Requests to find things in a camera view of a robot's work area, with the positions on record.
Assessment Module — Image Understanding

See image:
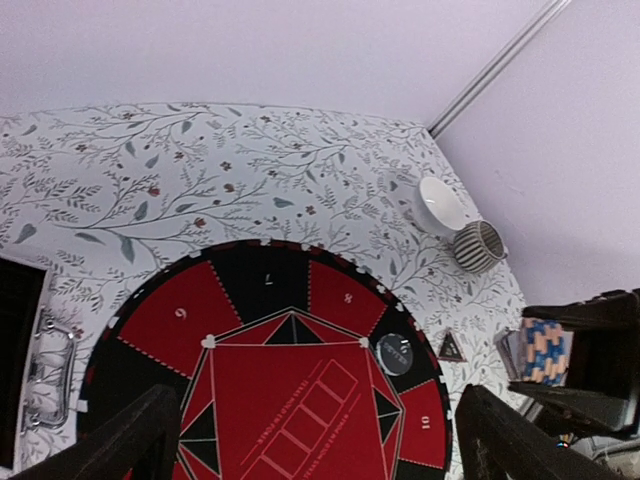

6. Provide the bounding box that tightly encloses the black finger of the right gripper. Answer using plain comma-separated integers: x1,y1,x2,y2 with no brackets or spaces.
508,382,639,435
522,290,639,325

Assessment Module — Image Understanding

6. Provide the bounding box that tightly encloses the clear dealer button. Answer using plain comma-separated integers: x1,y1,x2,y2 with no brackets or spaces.
375,333,414,376

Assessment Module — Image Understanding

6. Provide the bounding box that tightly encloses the black triangular card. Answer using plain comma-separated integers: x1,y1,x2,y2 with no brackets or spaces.
437,328,466,363

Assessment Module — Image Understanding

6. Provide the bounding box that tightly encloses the round red black poker mat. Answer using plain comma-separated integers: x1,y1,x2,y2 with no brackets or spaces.
76,240,453,479

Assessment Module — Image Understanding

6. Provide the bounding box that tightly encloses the right aluminium corner post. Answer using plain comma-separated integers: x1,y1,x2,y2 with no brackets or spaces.
428,0,572,140

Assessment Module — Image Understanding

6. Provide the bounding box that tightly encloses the striped grey mug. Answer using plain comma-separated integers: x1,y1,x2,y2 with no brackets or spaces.
452,220,508,274

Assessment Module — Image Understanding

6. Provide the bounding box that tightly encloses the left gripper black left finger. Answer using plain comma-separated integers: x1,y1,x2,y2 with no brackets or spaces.
15,385,180,480

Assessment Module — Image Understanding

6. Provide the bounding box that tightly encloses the blue card deck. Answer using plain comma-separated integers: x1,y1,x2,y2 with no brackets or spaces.
494,328,522,381

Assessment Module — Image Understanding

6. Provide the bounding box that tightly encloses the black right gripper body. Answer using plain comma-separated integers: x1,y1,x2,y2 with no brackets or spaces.
567,326,639,479

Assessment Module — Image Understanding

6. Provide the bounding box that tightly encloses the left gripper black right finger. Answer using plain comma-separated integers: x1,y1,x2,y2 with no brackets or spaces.
455,385,620,480

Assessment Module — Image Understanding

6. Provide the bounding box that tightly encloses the white ceramic bowl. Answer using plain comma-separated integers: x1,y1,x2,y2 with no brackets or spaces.
412,177,467,237

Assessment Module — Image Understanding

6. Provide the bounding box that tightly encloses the aluminium poker chip case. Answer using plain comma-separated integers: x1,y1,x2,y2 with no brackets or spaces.
1,255,77,475

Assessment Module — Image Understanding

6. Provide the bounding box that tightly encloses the blue white chip stack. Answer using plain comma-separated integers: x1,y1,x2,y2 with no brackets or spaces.
519,317,569,387

